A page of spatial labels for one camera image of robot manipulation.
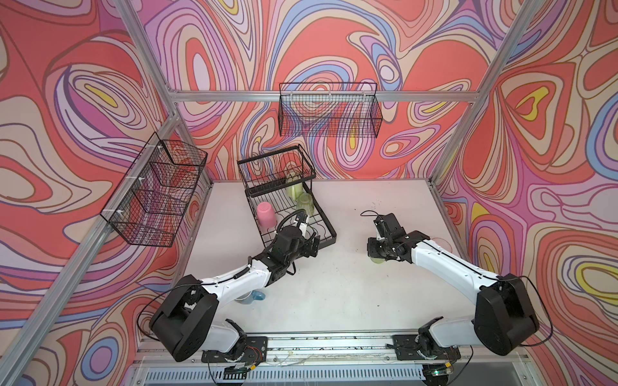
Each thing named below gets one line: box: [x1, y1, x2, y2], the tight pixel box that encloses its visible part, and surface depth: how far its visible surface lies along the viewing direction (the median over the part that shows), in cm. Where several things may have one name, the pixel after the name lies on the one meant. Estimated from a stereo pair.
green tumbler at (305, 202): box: [296, 192, 315, 217], surface depth 103 cm
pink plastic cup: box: [256, 201, 277, 229], surface depth 95 cm
